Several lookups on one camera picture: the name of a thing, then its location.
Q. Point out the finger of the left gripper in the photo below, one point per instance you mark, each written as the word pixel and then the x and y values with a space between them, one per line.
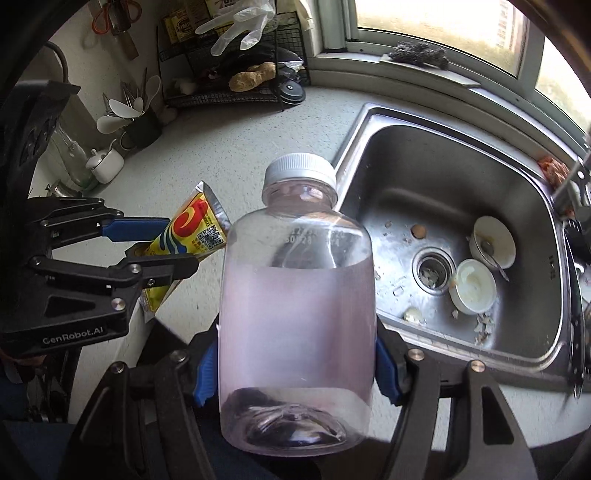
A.
pixel 133 229
pixel 153 271

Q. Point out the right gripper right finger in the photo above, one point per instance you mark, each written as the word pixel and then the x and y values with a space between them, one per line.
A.
pixel 455 423

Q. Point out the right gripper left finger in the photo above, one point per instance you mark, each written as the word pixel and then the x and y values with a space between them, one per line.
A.
pixel 139 422

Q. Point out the yellow yeast packet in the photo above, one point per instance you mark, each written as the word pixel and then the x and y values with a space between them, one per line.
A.
pixel 199 227

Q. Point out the clear purple-label plastic bottle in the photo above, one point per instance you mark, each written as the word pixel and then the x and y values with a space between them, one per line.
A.
pixel 297 330

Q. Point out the white sugar pot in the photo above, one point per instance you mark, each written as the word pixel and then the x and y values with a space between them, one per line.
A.
pixel 105 164

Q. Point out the glass bottle green base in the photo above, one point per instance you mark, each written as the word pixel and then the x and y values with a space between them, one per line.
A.
pixel 67 159

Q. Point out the dark green utensil cup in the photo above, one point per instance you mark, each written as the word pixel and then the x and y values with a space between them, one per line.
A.
pixel 144 130

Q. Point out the white bowl upside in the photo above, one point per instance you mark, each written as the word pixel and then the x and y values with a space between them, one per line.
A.
pixel 473 288

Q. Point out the stainless steel sink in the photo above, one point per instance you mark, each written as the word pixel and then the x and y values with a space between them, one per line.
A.
pixel 419 185

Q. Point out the white bowl with spoon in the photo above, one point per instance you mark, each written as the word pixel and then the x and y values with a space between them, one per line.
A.
pixel 492 243

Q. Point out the ginger root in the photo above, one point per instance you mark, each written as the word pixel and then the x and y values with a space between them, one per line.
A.
pixel 253 77

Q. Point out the black round disc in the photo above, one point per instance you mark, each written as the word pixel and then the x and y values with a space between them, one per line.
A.
pixel 291 93

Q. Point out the chrome faucet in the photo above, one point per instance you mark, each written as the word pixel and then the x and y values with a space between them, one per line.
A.
pixel 573 193

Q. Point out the translucent hanging glove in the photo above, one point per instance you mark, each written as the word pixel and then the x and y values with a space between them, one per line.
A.
pixel 247 17

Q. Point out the orange red sponge cloth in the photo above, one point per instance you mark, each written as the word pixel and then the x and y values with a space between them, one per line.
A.
pixel 555 171

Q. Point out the black wire rack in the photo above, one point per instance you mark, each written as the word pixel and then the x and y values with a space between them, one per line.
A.
pixel 193 78

